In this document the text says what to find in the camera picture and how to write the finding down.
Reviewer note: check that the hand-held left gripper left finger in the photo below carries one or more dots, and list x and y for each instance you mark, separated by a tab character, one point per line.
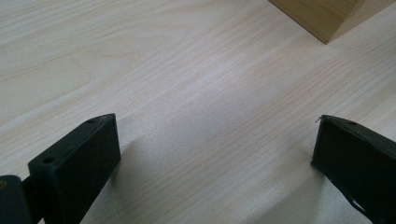
77	161

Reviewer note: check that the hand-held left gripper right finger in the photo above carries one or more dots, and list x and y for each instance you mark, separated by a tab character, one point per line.
358	158

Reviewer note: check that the light wooden box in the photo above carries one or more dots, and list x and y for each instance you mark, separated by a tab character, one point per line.
323	15

